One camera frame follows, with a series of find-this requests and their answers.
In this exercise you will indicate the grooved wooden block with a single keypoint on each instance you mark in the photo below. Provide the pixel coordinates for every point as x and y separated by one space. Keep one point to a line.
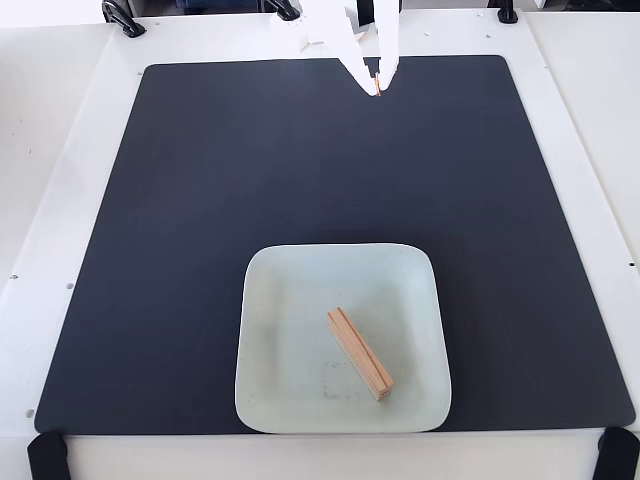
359 352

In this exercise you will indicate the white square plate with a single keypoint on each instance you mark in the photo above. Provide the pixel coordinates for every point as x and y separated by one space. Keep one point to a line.
290 325

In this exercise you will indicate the black rubber mat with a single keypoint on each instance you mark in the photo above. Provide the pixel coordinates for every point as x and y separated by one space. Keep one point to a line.
200 200

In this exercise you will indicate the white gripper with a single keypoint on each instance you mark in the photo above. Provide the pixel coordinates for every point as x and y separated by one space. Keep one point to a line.
353 47

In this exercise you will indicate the black table clamp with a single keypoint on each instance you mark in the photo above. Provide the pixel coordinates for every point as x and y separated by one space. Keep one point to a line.
284 7
122 17
506 10

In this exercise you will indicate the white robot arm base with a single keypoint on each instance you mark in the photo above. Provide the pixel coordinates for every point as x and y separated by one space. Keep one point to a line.
312 35

